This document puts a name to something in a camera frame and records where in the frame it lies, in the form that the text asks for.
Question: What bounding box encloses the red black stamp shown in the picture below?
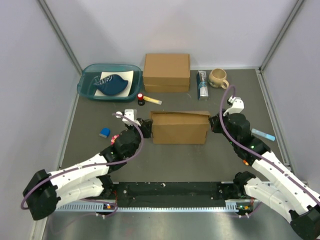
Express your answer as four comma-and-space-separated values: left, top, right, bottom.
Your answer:
137, 93, 145, 106

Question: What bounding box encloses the blue small eraser block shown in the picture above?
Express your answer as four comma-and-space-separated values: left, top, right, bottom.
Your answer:
99, 127, 111, 138

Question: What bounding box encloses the lower folded cardboard box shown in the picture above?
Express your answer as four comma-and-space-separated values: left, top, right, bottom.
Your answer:
144, 84, 190, 93

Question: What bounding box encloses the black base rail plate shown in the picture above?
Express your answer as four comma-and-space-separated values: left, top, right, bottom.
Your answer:
113, 181, 240, 207

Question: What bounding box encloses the blue toothpaste box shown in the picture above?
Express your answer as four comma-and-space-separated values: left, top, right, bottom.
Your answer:
196, 70, 209, 100

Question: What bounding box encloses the yellow highlighter marker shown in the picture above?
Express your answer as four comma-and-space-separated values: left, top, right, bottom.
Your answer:
143, 96, 162, 105

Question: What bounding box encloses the upper folded cardboard box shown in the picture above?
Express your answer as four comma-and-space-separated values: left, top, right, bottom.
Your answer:
143, 53, 190, 86

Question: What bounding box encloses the light blue marker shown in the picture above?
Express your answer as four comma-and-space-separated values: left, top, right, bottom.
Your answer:
251, 128, 276, 142

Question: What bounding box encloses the teal plastic bin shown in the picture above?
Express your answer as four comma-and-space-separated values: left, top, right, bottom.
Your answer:
77, 63, 143, 102

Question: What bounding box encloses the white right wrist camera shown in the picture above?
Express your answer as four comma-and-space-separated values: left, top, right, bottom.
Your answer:
223, 96, 245, 117

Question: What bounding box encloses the grey slotted cable duct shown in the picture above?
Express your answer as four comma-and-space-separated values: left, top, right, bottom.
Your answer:
55, 200, 254, 214

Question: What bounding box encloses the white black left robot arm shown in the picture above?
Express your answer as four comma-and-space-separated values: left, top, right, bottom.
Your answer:
20, 118, 153, 221

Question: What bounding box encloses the beige ceramic mug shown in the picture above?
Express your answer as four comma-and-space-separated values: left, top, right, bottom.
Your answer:
208, 68, 230, 89

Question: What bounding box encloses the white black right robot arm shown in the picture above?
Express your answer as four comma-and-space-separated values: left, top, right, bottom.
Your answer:
209, 113, 320, 240

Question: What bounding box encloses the pink flower toy left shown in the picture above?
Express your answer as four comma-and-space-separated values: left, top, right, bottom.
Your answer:
110, 134, 119, 145

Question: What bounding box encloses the folded cardboard box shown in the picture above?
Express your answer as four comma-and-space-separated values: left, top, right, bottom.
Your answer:
144, 84, 190, 93
143, 53, 190, 86

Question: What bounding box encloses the dark blue shoe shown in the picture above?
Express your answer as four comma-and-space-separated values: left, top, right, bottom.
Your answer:
93, 74, 129, 96

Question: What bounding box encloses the brown cardboard box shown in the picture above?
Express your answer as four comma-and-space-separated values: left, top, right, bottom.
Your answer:
150, 111, 211, 145

